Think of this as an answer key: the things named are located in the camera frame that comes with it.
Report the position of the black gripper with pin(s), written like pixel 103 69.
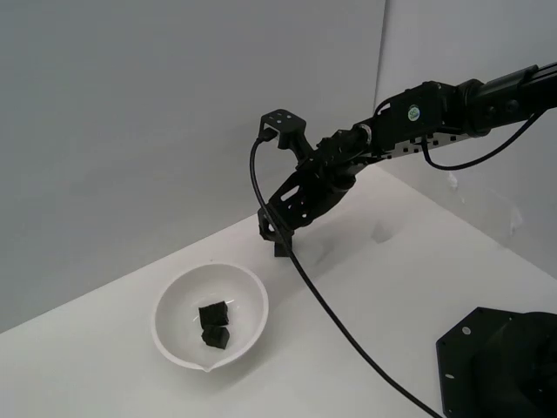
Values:
pixel 313 196

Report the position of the black foam box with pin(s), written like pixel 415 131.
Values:
pixel 280 253
pixel 213 313
pixel 215 339

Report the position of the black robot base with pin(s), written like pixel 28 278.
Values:
pixel 491 361

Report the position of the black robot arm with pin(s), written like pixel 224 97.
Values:
pixel 491 100

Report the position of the white bowl with spout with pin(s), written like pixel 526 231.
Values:
pixel 183 305

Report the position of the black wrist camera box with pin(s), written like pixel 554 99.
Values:
pixel 283 122

